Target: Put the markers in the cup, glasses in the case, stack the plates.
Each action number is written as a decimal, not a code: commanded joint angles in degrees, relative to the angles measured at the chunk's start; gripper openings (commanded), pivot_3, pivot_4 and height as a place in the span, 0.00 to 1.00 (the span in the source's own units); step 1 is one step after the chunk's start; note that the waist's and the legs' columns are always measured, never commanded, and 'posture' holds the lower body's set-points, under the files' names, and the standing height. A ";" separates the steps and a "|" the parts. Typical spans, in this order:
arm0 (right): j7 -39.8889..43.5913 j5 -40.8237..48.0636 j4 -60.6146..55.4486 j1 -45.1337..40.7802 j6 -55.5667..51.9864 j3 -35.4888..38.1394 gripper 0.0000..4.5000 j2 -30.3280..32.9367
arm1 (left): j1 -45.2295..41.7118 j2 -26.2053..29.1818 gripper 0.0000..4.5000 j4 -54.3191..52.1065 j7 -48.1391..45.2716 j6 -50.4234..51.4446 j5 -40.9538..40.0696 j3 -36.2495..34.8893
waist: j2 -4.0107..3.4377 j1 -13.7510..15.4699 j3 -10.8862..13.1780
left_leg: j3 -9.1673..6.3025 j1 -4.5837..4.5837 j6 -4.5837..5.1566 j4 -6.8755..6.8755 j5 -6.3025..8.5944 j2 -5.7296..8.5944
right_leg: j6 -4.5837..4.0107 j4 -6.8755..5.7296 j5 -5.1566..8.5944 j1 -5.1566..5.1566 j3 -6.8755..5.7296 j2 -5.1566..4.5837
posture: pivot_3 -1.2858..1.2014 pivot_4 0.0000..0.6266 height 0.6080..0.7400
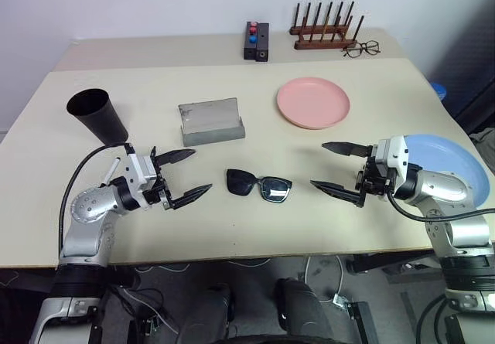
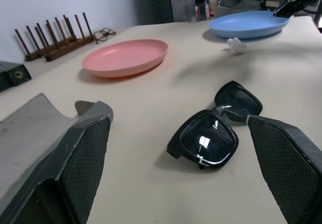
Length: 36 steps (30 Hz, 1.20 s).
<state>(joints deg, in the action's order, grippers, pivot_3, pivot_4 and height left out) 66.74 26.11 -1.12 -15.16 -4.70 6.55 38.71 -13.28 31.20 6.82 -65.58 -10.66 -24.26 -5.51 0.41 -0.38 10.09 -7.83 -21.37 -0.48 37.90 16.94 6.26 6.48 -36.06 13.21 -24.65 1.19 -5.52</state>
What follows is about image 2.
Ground blue plastic plate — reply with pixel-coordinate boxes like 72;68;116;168
209;10;292;39

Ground crumpled white paper ball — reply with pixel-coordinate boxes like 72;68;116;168
225;37;248;56

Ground brown thin-framed eyeglasses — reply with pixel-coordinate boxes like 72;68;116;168
92;27;117;45

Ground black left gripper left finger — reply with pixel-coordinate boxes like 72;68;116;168
0;115;112;224

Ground pink plastic plate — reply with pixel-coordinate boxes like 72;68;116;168
82;39;169;78

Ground black box with round socket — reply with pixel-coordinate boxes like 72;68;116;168
0;60;33;93

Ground black sunglasses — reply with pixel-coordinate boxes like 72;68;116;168
167;81;263;171

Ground brown wooden peg rack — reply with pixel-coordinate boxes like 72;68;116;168
14;12;94;62

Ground grey open glasses case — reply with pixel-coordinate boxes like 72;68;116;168
0;93;114;202

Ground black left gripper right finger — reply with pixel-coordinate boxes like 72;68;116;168
247;114;322;224

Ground dark upright panel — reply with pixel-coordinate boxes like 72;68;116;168
135;0;175;26

